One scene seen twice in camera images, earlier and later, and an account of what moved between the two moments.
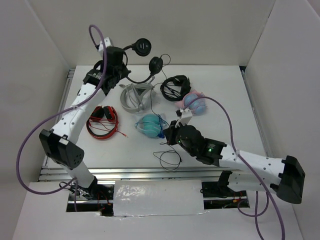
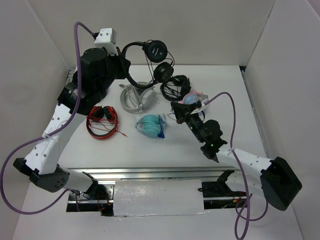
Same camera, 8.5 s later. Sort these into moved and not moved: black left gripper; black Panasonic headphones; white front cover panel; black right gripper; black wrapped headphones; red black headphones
Moved: black right gripper; black Panasonic headphones
Not moved: white front cover panel; black left gripper; red black headphones; black wrapped headphones
